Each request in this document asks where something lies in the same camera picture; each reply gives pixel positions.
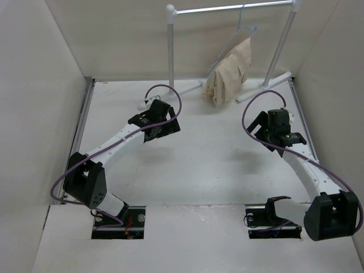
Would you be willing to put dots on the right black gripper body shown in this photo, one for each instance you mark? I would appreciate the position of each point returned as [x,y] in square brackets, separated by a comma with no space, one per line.
[265,132]

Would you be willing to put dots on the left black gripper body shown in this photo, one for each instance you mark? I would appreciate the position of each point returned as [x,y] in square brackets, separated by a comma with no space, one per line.
[166,128]

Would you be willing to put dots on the beige trousers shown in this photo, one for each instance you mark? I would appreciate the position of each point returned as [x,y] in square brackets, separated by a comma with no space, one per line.
[228,76]

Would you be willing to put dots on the light blue wire hanger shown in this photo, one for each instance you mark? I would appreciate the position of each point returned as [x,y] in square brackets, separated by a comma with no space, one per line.
[252,30]

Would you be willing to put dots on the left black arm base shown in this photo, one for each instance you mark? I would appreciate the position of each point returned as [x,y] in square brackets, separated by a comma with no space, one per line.
[105,227]

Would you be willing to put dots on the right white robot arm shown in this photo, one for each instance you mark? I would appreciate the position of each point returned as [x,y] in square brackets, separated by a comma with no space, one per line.
[334,212]

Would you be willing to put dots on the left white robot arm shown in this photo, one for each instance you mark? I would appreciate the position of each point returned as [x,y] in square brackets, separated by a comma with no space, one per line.
[87,181]

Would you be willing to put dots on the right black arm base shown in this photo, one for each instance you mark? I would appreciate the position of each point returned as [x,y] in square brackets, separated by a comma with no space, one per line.
[261,226]

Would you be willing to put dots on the white clothes rack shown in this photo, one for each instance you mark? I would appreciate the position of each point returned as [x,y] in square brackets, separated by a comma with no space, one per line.
[268,83]

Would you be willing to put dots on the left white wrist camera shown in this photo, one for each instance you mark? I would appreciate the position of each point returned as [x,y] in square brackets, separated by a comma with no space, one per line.
[151,99]

